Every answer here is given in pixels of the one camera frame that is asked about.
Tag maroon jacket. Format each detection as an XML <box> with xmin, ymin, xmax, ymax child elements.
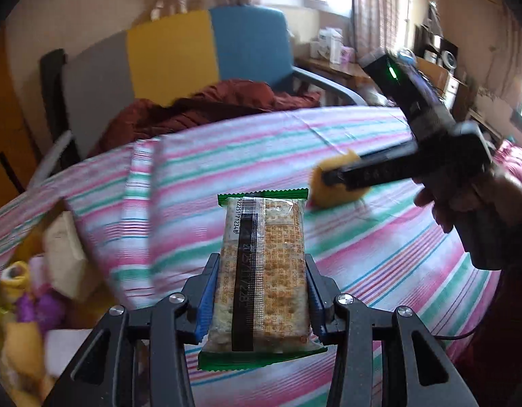
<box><xmin>88</xmin><ymin>79</ymin><xmax>321</xmax><ymax>157</ymax></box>

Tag wooden wardrobe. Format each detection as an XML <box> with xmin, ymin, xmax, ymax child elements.
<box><xmin>0</xmin><ymin>27</ymin><xmax>39</xmax><ymax>207</ymax></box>

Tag black cable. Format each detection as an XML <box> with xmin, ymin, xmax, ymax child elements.
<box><xmin>430</xmin><ymin>317</ymin><xmax>487</xmax><ymax>342</ymax></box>

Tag white boxes on desk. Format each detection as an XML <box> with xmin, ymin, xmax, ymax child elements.
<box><xmin>310</xmin><ymin>27</ymin><xmax>355</xmax><ymax>64</ymax></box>

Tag white foam block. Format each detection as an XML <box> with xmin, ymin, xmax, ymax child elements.
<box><xmin>44</xmin><ymin>329</ymin><xmax>92</xmax><ymax>379</ymax></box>

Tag long cracker packet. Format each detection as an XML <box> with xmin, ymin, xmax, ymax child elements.
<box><xmin>198</xmin><ymin>188</ymin><xmax>327</xmax><ymax>371</ymax></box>

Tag beige carton box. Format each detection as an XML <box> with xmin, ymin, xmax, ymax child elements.
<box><xmin>43</xmin><ymin>210</ymin><xmax>102</xmax><ymax>303</ymax></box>

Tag striped bed sheet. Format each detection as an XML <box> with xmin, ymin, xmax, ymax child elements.
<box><xmin>0</xmin><ymin>104</ymin><xmax>522</xmax><ymax>407</ymax></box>

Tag yellow cylinder sponge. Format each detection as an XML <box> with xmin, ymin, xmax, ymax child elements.
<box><xmin>307</xmin><ymin>151</ymin><xmax>368</xmax><ymax>210</ymax></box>

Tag right hand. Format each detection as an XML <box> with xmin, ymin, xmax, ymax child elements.
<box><xmin>414</xmin><ymin>166</ymin><xmax>522</xmax><ymax>233</ymax></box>

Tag purple snack packet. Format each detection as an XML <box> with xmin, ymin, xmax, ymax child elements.
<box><xmin>16</xmin><ymin>290</ymin><xmax>66</xmax><ymax>332</ymax></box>

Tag tricolour armchair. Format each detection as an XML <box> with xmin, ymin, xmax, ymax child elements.
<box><xmin>29</xmin><ymin>5</ymin><xmax>365</xmax><ymax>187</ymax></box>

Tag gold tray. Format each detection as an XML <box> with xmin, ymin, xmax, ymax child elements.
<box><xmin>0</xmin><ymin>202</ymin><xmax>117</xmax><ymax>407</ymax></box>

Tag wooden desk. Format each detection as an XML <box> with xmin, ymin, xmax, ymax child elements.
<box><xmin>295</xmin><ymin>57</ymin><xmax>375</xmax><ymax>91</ymax></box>

